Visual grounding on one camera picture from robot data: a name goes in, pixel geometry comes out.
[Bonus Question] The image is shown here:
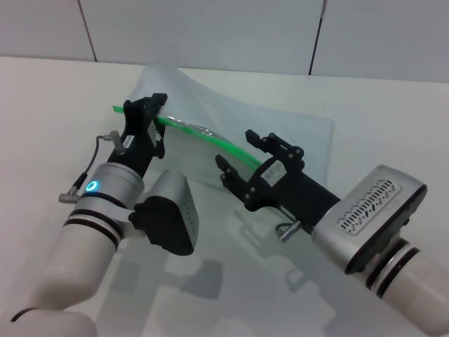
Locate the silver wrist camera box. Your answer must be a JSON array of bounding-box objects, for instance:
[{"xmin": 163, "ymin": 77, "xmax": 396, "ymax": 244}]
[
  {"xmin": 127, "ymin": 169, "xmax": 201, "ymax": 256},
  {"xmin": 311, "ymin": 164, "xmax": 429, "ymax": 276}
]

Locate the gripper cable with connector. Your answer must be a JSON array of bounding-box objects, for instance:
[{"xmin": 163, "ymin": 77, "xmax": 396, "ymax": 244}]
[
  {"xmin": 274, "ymin": 220, "xmax": 303, "ymax": 244},
  {"xmin": 58, "ymin": 130, "xmax": 128, "ymax": 204}
]

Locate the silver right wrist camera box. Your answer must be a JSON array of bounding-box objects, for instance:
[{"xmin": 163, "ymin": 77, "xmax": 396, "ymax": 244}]
[{"xmin": 311, "ymin": 164, "xmax": 429, "ymax": 276}]

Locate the right gripper cable with connector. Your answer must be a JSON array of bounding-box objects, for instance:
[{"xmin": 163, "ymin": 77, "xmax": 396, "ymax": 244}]
[{"xmin": 274, "ymin": 220, "xmax": 303, "ymax": 244}]

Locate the clear green-edged document bag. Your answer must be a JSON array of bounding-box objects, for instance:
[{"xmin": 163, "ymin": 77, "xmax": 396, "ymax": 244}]
[{"xmin": 111, "ymin": 64, "xmax": 335, "ymax": 211}]

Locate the left gripper cable with connector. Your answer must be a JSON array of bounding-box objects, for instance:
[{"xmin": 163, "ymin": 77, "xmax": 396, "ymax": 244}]
[{"xmin": 58, "ymin": 130, "xmax": 128, "ymax": 204}]

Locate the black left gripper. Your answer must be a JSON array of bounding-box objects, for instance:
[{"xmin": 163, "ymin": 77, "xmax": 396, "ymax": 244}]
[{"xmin": 106, "ymin": 92, "xmax": 168, "ymax": 177}]

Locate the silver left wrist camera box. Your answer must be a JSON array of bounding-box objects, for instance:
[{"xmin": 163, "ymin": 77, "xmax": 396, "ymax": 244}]
[{"xmin": 127, "ymin": 169, "xmax": 201, "ymax": 256}]

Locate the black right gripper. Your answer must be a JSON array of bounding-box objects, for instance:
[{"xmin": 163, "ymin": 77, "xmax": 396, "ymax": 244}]
[{"xmin": 214, "ymin": 128, "xmax": 342, "ymax": 237}]

